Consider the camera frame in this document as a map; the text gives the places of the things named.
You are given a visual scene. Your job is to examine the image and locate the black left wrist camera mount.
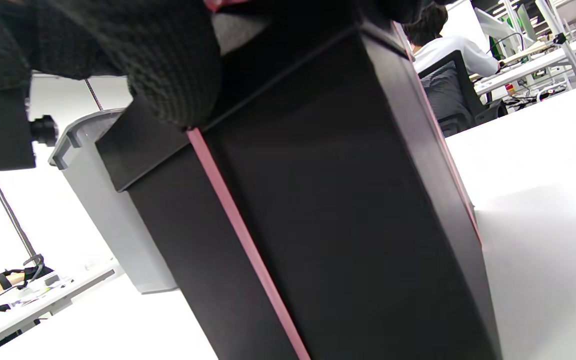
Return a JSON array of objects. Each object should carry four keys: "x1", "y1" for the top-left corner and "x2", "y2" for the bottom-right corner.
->
[{"x1": 0, "y1": 85, "x2": 60, "y2": 171}]

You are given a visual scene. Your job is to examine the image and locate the white desk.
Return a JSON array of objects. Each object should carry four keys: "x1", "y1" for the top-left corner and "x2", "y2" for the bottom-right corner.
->
[
  {"x1": 0, "y1": 265, "x2": 116, "y2": 358},
  {"x1": 473, "y1": 30, "x2": 576, "y2": 96}
]

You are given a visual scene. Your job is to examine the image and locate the grey plastic trash bin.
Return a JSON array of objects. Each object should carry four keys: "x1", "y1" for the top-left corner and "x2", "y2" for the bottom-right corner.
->
[{"x1": 48, "y1": 108, "x2": 179, "y2": 295}]

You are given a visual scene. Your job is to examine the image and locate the thin metal pole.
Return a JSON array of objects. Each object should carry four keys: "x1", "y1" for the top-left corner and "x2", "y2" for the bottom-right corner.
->
[{"x1": 0, "y1": 166, "x2": 39, "y2": 261}]

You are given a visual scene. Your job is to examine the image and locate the black mesh office chair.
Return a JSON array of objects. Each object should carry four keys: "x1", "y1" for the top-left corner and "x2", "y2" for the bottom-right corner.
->
[{"x1": 418, "y1": 50, "x2": 509, "y2": 138}]

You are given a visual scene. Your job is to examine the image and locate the person's right hand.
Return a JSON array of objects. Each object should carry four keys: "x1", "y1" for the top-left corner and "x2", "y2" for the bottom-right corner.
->
[{"x1": 33, "y1": 0, "x2": 461, "y2": 129}]

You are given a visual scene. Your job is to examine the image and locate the pink ribbon bow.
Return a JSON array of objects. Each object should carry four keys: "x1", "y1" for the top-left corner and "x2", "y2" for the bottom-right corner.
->
[{"x1": 186, "y1": 0, "x2": 484, "y2": 360}]

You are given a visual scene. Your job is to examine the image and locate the black gift box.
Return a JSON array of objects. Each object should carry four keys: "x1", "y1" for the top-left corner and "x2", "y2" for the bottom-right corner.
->
[{"x1": 95, "y1": 0, "x2": 503, "y2": 360}]

